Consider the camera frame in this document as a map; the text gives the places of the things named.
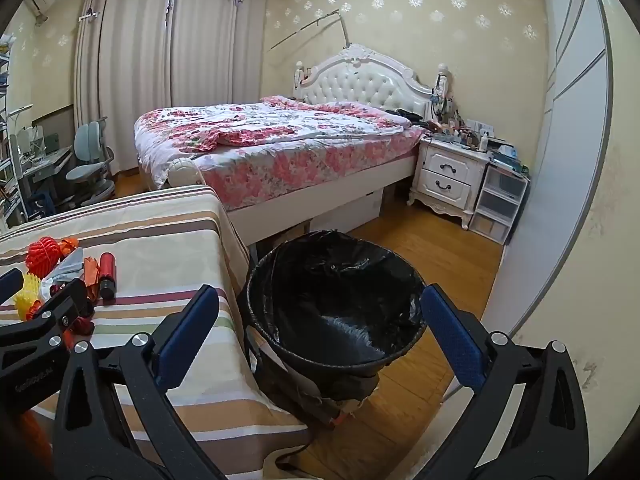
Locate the white storage box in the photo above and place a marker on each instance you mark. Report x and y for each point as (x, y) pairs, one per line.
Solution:
(350, 210)

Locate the white bed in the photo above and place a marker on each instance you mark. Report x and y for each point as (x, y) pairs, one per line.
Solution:
(360, 80)

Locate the red can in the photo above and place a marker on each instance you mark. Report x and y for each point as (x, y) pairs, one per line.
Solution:
(107, 277)

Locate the brown cardboard box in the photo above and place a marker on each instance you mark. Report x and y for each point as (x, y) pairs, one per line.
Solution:
(287, 237)

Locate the pile of bedside clutter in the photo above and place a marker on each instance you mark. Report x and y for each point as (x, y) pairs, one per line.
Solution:
(470, 132)

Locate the yellow foam fruit net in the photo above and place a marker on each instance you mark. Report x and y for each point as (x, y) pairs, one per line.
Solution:
(27, 300)

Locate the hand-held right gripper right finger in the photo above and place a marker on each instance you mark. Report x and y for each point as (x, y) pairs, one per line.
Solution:
(452, 335)

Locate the white desk lamp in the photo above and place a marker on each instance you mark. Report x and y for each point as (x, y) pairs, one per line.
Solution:
(21, 110)

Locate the thin metal pole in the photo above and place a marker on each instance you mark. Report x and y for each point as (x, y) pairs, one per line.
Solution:
(320, 22)

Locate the blue stool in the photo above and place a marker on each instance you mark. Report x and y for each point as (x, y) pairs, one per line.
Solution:
(37, 205)

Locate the black bagged trash bin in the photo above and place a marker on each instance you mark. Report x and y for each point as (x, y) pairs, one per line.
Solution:
(335, 310)

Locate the white desk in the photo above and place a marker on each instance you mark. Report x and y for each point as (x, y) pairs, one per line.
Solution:
(47, 160)

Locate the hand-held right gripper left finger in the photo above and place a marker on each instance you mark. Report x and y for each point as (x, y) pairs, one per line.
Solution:
(192, 322)

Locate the white nightstand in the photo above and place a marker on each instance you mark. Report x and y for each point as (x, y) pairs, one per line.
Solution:
(450, 180)

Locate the grey office chair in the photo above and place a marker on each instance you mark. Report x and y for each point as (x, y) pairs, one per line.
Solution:
(92, 155)

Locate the small red wrapper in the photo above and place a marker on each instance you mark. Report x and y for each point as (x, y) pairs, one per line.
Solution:
(85, 320)

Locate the orange wrapper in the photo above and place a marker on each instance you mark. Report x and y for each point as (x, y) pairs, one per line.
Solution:
(91, 272)

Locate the beige curtain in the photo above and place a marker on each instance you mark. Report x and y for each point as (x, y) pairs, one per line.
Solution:
(220, 40)
(125, 85)

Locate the white wardrobe door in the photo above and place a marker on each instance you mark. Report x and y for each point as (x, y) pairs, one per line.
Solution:
(565, 135)

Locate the clear plastic drawer unit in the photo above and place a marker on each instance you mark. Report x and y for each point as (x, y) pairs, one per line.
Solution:
(500, 200)

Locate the red foam fruit net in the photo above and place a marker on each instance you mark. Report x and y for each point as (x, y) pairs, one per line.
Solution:
(42, 255)

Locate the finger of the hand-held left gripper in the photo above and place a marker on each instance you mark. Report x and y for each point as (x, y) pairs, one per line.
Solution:
(65, 305)
(10, 281)

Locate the striped tablecloth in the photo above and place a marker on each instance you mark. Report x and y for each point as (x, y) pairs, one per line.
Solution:
(175, 240)

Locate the white bookshelf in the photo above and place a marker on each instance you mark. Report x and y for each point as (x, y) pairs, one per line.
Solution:
(7, 160)

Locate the floral quilt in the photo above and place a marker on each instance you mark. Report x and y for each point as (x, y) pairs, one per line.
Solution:
(280, 135)

